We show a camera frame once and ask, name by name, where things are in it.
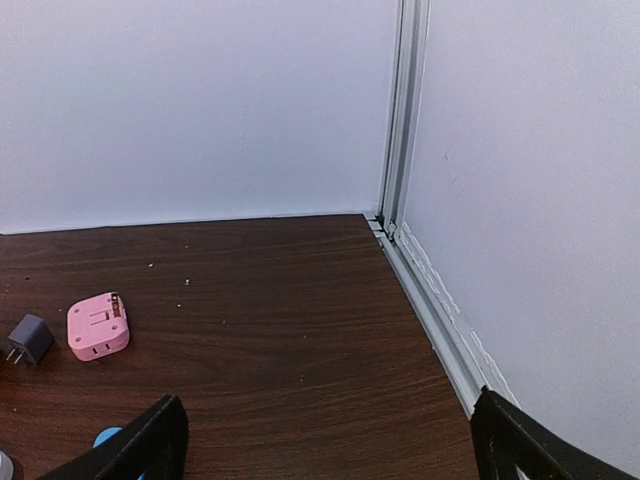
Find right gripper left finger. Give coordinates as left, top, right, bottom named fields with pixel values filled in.
left=42, top=395, right=189, bottom=480

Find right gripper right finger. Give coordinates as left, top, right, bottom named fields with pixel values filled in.
left=470, top=386, right=632, bottom=479

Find blue cube adapter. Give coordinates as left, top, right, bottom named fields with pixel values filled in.
left=93, top=427, right=147, bottom=480

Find pink plug adapter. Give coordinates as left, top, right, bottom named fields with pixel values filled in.
left=66, top=292, right=130, bottom=362

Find black plug adapter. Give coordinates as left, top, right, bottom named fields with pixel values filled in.
left=6, top=314, right=55, bottom=365

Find right aluminium side rail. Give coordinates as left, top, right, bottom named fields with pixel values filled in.
left=365, top=213, right=519, bottom=416

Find right aluminium frame post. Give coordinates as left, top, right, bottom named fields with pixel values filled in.
left=376, top=0, right=432, bottom=239

